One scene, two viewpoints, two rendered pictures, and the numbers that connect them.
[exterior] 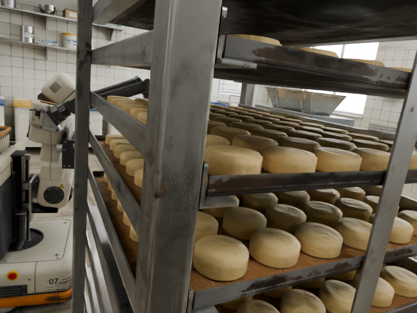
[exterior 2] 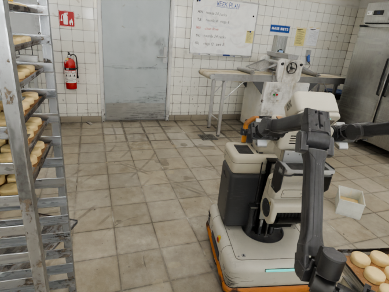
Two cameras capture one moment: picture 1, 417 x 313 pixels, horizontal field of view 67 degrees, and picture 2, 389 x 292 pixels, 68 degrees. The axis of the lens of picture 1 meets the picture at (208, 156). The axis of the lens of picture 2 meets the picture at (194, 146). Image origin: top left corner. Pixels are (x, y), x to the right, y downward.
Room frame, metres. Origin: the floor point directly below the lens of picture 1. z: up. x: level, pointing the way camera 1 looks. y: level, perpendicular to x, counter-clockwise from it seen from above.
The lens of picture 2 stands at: (1.44, -0.60, 1.48)
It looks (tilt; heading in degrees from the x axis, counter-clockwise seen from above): 22 degrees down; 100
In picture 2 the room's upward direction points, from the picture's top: 5 degrees clockwise
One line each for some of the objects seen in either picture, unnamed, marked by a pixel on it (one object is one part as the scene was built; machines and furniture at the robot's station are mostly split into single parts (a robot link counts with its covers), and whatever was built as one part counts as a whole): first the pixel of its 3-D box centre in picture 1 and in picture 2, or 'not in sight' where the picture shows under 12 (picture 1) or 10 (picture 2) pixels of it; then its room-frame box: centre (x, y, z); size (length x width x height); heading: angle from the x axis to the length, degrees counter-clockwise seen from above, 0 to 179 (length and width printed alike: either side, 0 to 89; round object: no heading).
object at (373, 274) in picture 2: not in sight; (374, 275); (1.84, 0.08, 0.91); 0.05 x 0.05 x 0.02
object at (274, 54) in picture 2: not in sight; (281, 55); (1.81, 4.25, 1.23); 0.58 x 0.19 x 0.07; 121
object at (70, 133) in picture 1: (72, 144); (301, 171); (1.75, 0.79, 0.87); 0.28 x 0.16 x 0.22; 20
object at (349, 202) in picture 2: not in sight; (348, 201); (2.51, 2.03, 0.08); 0.30 x 0.22 x 0.16; 78
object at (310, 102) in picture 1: (300, 100); not in sight; (2.25, -0.60, 1.25); 0.56 x 0.29 x 0.14; 21
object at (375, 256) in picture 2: not in sight; (380, 258); (1.88, 0.15, 0.91); 0.05 x 0.05 x 0.02
